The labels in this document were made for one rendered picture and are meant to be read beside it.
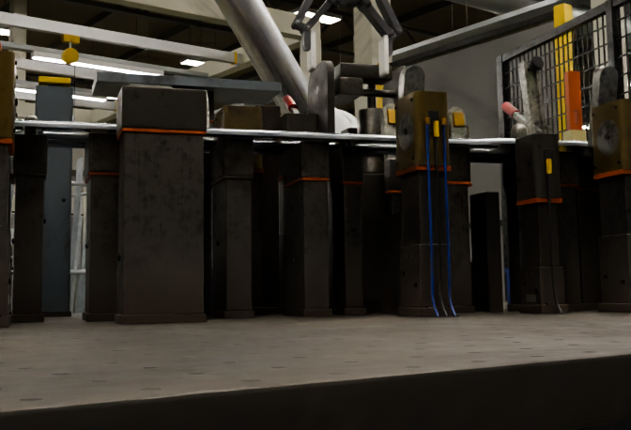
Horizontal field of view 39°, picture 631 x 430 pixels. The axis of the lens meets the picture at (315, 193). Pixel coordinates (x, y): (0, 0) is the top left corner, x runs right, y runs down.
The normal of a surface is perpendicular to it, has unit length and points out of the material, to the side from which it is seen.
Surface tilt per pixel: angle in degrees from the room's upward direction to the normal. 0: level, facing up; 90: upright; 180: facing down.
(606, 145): 90
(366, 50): 90
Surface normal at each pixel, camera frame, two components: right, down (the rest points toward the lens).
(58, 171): 0.30, -0.11
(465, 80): -0.80, -0.06
